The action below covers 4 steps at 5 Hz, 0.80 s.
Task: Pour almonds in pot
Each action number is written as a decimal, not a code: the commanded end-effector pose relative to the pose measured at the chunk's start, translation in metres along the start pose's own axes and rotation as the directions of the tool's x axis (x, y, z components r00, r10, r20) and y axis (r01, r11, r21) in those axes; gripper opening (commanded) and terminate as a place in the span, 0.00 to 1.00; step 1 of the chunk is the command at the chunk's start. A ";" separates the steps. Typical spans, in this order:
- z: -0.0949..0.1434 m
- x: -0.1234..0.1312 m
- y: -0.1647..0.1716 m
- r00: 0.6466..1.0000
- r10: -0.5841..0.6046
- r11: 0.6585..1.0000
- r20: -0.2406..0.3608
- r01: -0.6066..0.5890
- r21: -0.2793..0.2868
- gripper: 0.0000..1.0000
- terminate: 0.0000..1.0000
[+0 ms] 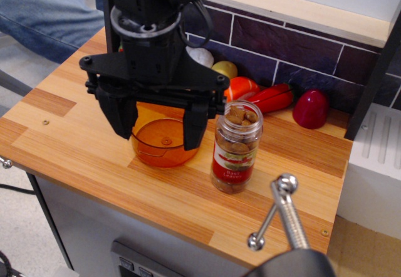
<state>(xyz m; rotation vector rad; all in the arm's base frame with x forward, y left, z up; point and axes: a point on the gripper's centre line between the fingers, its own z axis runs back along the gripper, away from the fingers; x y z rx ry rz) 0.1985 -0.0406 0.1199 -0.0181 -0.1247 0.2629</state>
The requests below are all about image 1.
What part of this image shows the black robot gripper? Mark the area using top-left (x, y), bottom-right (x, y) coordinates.
top-left (79, 41), bottom-right (229, 151)

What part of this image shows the clear almond jar red label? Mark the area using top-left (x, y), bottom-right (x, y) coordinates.
top-left (211, 100), bottom-right (263, 194)

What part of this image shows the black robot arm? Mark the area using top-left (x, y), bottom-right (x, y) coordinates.
top-left (80, 0), bottom-right (229, 150)

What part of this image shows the orange transparent plastic pot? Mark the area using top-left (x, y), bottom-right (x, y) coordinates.
top-left (131, 102), bottom-right (198, 168)

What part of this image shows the white toy garlic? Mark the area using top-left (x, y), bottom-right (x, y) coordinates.
top-left (185, 46), bottom-right (214, 68)

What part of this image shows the yellow toy potato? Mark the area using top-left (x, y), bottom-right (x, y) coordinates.
top-left (212, 61), bottom-right (238, 79)

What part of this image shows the orange toy salmon slice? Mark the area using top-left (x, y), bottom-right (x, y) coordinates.
top-left (224, 76), bottom-right (260, 102)

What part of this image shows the red toy chili pepper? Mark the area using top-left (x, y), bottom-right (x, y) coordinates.
top-left (248, 83), bottom-right (294, 113)

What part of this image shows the grey toy stove cabinet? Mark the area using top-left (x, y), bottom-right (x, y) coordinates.
top-left (28, 174), bottom-right (247, 276)

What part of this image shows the person leg in jeans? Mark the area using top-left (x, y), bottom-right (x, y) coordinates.
top-left (1, 0), bottom-right (104, 63)

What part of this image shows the white toy sink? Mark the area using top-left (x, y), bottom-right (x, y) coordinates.
top-left (337, 103), bottom-right (400, 238)

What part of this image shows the metal clamp screw handle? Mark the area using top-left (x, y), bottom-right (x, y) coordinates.
top-left (247, 173), bottom-right (310, 251)

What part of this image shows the black cable on floor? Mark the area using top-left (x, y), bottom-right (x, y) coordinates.
top-left (0, 183), bottom-right (35, 196)

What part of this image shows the black shelf frame post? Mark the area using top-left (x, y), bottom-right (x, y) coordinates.
top-left (345, 4), bottom-right (400, 140)

